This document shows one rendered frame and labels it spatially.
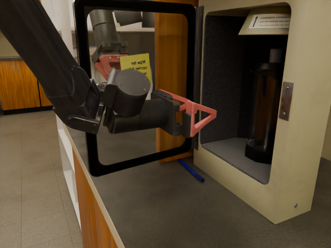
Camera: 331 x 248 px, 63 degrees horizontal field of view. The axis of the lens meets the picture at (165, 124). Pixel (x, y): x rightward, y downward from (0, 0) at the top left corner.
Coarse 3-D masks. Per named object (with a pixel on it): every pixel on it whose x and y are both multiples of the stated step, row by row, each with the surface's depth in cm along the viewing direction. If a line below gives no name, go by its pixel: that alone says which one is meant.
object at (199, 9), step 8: (200, 8) 69; (200, 16) 70; (200, 24) 70; (200, 32) 71; (200, 40) 71; (200, 48) 72; (200, 56) 72; (200, 64) 73; (200, 72) 73; (200, 80) 74; (192, 144) 81
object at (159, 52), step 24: (96, 24) 56; (120, 24) 59; (144, 24) 62; (168, 24) 66; (96, 48) 58; (120, 48) 61; (144, 48) 64; (168, 48) 67; (96, 72) 59; (144, 72) 65; (168, 72) 69; (120, 144) 67; (144, 144) 71; (168, 144) 75
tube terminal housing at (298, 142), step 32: (224, 0) 61; (256, 0) 53; (288, 0) 47; (320, 0) 45; (320, 32) 47; (288, 64) 48; (320, 64) 49; (320, 96) 52; (288, 128) 50; (320, 128) 54; (288, 160) 53; (256, 192) 60; (288, 192) 56
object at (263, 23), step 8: (256, 8) 58; (264, 8) 56; (272, 8) 55; (280, 8) 54; (288, 8) 54; (248, 16) 60; (256, 16) 57; (264, 16) 55; (272, 16) 54; (280, 16) 54; (288, 16) 53; (248, 24) 59; (256, 24) 56; (264, 24) 55; (272, 24) 54; (280, 24) 53; (288, 24) 53; (240, 32) 61; (248, 32) 58; (256, 32) 56; (264, 32) 55; (272, 32) 54; (280, 32) 53; (288, 32) 53
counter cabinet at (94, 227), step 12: (84, 180) 110; (84, 192) 116; (84, 204) 122; (96, 204) 92; (84, 216) 128; (96, 216) 96; (84, 228) 135; (96, 228) 100; (108, 228) 78; (84, 240) 143; (96, 240) 104; (108, 240) 81
